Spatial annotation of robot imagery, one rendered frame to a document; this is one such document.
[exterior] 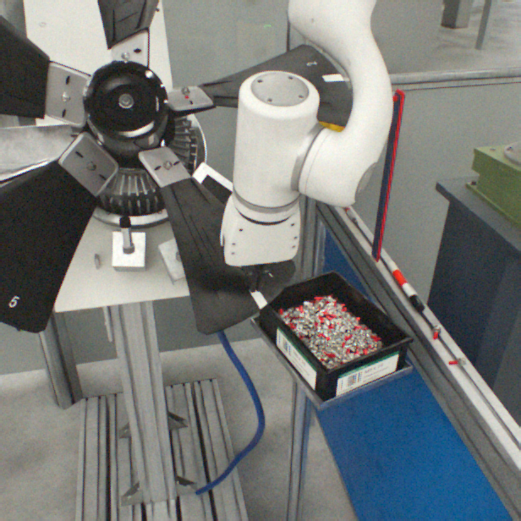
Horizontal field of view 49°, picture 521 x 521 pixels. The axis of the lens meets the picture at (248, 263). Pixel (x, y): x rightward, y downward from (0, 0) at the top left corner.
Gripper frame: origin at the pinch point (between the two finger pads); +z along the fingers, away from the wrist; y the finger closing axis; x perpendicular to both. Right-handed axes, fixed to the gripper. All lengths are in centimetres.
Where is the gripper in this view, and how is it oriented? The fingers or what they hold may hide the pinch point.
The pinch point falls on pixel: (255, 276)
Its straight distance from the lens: 82.9
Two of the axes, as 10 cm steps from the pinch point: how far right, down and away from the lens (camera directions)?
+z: -0.7, 6.3, 7.7
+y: -9.8, 1.1, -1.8
